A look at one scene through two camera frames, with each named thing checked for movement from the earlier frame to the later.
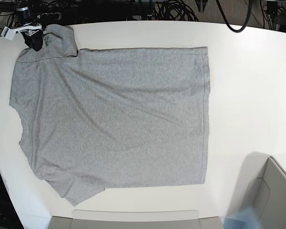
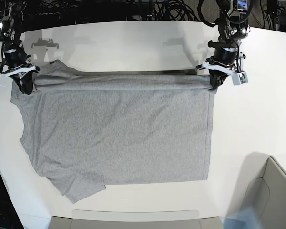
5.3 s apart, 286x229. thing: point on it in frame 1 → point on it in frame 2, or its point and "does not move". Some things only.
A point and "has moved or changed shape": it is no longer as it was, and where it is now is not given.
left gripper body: (33, 38) → (25, 81)
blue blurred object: (248, 218) does not move
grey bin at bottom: (134, 219) does not move
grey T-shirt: (94, 119) has moved or changed shape
